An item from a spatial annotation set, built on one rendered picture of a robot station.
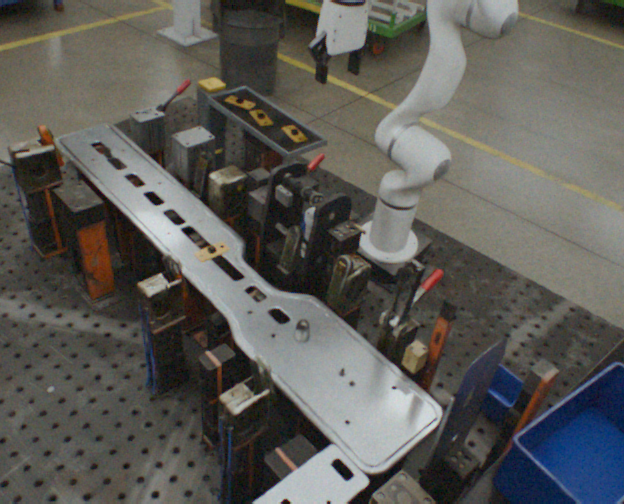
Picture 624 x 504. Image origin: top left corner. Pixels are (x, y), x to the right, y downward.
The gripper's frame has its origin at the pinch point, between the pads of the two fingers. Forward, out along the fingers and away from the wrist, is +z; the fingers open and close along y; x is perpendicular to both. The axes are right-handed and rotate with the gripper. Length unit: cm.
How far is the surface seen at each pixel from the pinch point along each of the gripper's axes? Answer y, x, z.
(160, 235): 32, -23, 45
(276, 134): -5.6, -25.7, 28.8
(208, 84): -6, -60, 29
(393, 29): -285, -231, 117
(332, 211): 3.9, 8.0, 29.5
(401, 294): 9.0, 35.3, 31.2
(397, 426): 24, 52, 45
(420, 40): -349, -251, 144
